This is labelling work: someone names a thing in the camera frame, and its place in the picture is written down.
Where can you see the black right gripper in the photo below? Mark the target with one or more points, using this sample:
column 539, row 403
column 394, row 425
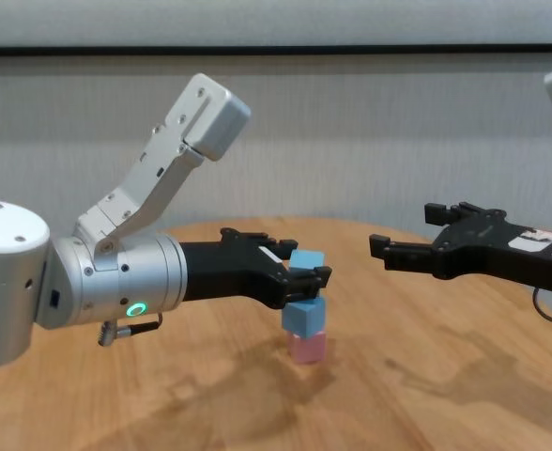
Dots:
column 487, row 249

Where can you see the pink cube block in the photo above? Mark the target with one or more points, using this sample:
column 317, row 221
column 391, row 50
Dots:
column 309, row 350

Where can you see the black wall rail strip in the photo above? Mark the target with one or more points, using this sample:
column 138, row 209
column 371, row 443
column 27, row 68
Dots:
column 276, row 50

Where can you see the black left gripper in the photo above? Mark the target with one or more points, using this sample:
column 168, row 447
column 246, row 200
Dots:
column 229, row 272

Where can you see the blue cube block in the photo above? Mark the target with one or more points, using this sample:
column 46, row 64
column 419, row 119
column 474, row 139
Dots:
column 306, row 259
column 304, row 319

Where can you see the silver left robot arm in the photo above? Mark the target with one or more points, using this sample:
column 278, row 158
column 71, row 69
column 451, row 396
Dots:
column 69, row 282

